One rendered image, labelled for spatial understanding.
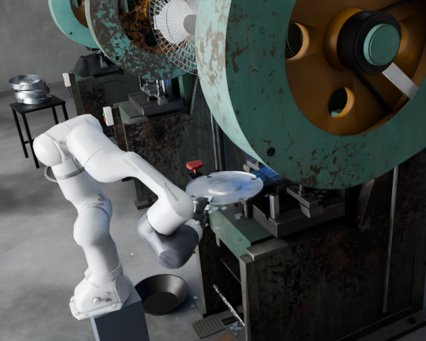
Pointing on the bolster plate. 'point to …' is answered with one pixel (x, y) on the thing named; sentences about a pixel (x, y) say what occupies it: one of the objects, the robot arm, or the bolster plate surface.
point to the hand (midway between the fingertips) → (207, 202)
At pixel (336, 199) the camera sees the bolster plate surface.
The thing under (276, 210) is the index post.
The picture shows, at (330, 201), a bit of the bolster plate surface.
